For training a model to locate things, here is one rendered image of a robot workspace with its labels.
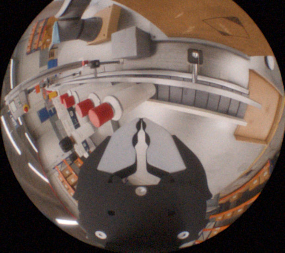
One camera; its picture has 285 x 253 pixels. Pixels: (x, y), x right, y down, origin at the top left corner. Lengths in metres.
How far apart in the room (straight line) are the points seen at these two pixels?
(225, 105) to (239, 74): 0.13
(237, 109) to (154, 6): 0.31
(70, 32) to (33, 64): 7.82
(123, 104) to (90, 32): 0.38
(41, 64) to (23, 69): 1.85
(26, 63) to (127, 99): 8.30
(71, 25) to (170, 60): 0.41
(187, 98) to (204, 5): 0.25
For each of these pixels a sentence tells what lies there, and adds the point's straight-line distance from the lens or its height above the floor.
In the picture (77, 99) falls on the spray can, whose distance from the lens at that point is 0.32.
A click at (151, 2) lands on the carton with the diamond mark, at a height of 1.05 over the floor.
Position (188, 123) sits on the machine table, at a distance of 0.38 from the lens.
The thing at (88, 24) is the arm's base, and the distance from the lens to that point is 0.48.
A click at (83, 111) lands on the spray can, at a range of 0.21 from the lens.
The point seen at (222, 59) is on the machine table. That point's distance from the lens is 0.34.
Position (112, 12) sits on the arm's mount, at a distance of 0.49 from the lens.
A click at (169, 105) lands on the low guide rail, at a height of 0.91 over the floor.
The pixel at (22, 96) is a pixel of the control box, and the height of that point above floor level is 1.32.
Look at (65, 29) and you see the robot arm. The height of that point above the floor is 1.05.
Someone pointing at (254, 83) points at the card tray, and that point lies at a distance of 0.41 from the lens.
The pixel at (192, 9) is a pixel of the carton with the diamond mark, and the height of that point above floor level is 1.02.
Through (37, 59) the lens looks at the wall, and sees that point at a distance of 8.24.
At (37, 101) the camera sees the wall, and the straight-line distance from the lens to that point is 8.40.
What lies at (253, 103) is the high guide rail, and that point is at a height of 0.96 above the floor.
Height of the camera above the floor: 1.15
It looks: 51 degrees down
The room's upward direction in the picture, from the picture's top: 130 degrees counter-clockwise
